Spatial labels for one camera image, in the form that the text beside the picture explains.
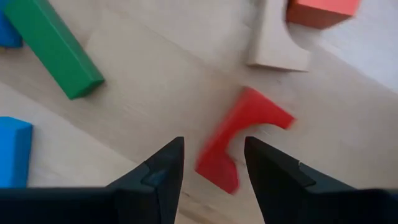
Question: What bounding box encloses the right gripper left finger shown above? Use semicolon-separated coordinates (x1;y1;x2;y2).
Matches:
0;136;185;224

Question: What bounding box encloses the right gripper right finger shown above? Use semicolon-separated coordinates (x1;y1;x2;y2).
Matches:
243;136;398;224

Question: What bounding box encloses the blue plank block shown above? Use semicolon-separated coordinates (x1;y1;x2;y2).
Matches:
0;9;24;49
0;116;34;189

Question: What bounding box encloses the red short block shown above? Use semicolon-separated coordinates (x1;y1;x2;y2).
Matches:
285;0;362;30

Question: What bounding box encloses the green plank block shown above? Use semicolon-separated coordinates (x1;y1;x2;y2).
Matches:
2;0;106;101

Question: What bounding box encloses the red arch block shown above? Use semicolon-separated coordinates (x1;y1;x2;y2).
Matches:
194;86;296;195

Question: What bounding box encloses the natural wood arch block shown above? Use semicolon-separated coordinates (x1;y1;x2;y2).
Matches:
246;0;312;73

